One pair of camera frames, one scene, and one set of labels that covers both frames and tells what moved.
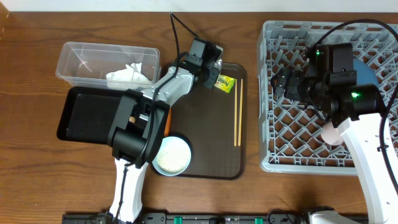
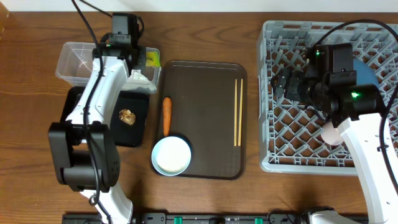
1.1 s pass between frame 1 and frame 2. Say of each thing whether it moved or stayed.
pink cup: stayed
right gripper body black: stayed
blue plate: stayed
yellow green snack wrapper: moved
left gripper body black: moved
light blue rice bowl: stayed
